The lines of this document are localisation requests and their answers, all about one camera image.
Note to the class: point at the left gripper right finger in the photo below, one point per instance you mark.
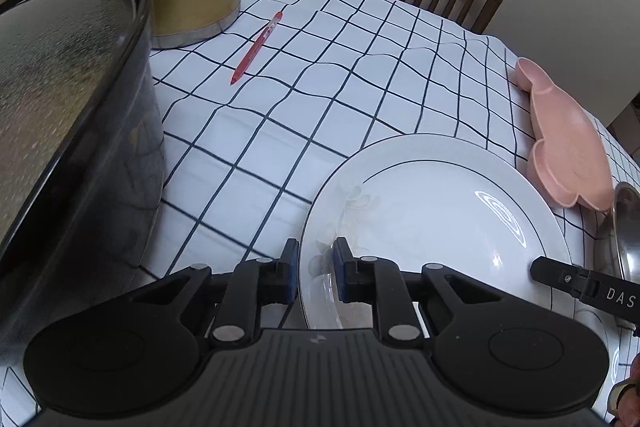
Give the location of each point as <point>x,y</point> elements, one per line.
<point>379,283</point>

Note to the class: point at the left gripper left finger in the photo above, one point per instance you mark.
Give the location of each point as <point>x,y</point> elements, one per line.
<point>251,286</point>

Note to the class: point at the large steel bowl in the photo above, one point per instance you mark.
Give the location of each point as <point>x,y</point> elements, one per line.
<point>617,246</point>

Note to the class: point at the white ceramic plate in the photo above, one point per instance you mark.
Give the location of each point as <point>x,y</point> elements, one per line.
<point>426,198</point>

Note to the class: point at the pink mouse-shaped plate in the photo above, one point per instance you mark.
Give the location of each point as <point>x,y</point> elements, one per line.
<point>567,163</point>

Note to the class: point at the person's right hand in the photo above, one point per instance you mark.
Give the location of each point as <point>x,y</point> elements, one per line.
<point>624,399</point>

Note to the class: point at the black cooking pot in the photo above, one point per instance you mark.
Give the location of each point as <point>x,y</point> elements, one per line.
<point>82,157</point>

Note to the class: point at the red pen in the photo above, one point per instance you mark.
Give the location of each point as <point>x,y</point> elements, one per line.
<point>249,58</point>

